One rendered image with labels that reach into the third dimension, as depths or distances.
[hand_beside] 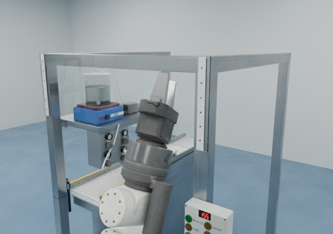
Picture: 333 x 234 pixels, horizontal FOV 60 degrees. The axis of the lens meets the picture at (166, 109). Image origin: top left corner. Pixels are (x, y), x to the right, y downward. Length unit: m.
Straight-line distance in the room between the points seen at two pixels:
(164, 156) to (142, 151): 0.04
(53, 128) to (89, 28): 5.43
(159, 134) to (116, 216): 0.16
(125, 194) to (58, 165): 1.31
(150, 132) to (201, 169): 0.61
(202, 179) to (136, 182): 0.61
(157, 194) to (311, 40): 4.09
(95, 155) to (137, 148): 1.07
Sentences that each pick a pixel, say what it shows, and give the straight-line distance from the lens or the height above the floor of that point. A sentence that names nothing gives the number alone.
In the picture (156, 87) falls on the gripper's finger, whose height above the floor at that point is 1.58.
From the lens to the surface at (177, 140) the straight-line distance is 1.12.
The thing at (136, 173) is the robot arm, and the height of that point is 1.43.
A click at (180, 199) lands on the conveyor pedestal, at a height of 0.43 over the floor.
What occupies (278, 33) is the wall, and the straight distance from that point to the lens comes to 4.59.
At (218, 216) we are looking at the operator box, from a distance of 1.08.
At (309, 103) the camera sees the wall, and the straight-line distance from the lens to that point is 4.54.
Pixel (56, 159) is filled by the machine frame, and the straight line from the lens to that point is 1.80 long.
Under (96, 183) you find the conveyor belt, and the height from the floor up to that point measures 0.81.
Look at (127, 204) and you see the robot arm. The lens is 0.52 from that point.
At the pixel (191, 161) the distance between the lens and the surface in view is 2.43.
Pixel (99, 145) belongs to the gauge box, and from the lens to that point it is 1.55.
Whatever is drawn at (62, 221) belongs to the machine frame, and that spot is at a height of 0.63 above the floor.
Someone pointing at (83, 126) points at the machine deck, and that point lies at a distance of 1.61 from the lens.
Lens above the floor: 1.65
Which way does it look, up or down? 12 degrees down
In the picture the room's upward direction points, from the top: straight up
